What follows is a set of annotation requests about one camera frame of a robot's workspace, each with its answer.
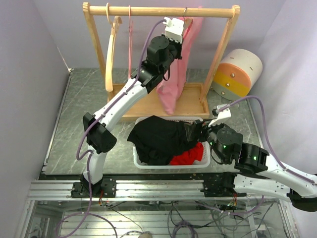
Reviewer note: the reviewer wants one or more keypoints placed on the wooden clothes rack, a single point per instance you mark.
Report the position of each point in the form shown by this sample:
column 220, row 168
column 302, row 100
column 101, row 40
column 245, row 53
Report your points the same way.
column 193, row 100

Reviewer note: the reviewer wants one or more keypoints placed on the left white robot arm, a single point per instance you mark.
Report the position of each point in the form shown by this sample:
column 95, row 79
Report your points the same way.
column 98, row 126

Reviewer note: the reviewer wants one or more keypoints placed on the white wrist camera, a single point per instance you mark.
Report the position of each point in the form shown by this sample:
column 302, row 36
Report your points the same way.
column 222, row 113
column 174, row 29

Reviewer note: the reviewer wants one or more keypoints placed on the pink t shirt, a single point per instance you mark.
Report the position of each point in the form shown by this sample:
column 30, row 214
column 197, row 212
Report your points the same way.
column 170, row 91

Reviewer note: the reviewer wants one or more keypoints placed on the red t shirt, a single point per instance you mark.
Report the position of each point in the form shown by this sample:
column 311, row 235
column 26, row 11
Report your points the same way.
column 189, row 157

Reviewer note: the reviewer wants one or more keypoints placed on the light wooden hanger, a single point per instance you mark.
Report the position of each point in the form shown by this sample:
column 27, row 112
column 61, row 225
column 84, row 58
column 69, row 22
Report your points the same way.
column 111, row 48

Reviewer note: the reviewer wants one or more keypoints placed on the black printed t shirt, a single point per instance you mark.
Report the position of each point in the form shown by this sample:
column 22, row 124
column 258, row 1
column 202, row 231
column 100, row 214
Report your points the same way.
column 158, row 140

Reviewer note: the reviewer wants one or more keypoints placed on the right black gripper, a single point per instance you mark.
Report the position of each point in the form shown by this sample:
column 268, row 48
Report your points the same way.
column 197, row 126

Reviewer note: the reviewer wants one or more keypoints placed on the round pastel drawer cabinet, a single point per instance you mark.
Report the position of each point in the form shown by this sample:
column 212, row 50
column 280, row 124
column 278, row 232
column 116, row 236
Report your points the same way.
column 236, row 74

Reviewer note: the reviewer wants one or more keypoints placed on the pink wire hanger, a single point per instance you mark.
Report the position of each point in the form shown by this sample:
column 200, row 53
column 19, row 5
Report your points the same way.
column 130, row 27

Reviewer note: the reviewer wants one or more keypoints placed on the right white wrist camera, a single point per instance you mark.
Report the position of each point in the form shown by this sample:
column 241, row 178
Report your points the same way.
column 222, row 113

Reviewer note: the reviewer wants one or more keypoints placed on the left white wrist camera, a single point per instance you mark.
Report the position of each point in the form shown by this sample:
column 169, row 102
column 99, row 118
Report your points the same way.
column 174, row 29

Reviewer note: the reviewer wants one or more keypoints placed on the aluminium mounting rail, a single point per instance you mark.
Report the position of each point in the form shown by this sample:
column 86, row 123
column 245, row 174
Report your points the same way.
column 138, row 190

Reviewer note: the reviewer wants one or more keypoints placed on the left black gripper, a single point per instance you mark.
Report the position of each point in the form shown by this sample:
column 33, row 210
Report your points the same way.
column 176, row 43

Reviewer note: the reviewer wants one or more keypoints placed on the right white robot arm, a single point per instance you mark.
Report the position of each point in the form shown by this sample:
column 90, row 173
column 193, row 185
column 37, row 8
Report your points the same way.
column 257, row 171

